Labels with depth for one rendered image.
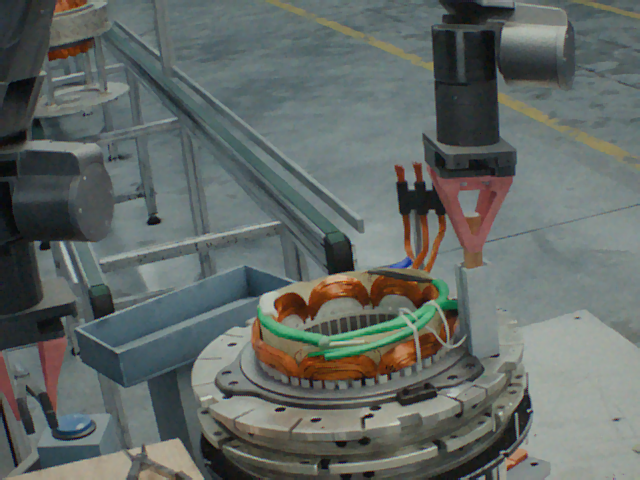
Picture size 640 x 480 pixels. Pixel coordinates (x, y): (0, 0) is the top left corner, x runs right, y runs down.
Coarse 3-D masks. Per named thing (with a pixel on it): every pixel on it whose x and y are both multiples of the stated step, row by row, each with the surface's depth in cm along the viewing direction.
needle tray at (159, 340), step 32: (192, 288) 158; (224, 288) 160; (256, 288) 161; (96, 320) 150; (128, 320) 153; (160, 320) 156; (192, 320) 158; (224, 320) 148; (96, 352) 145; (128, 352) 141; (160, 352) 144; (192, 352) 147; (128, 384) 142; (160, 384) 152; (160, 416) 155; (192, 416) 150; (192, 448) 151
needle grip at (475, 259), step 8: (472, 216) 117; (480, 216) 117; (472, 224) 116; (472, 232) 117; (464, 248) 118; (464, 256) 118; (472, 256) 117; (480, 256) 118; (472, 264) 118; (480, 264) 118
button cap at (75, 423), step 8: (64, 416) 131; (72, 416) 131; (80, 416) 131; (64, 424) 129; (72, 424) 129; (80, 424) 129; (88, 424) 130; (56, 432) 129; (64, 432) 128; (72, 432) 128; (80, 432) 129
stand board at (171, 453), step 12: (156, 444) 119; (168, 444) 118; (180, 444) 118; (108, 456) 117; (120, 456) 117; (156, 456) 116; (168, 456) 116; (180, 456) 116; (60, 468) 116; (72, 468) 115; (84, 468) 115; (96, 468) 115; (108, 468) 115; (120, 468) 115; (180, 468) 114; (192, 468) 113
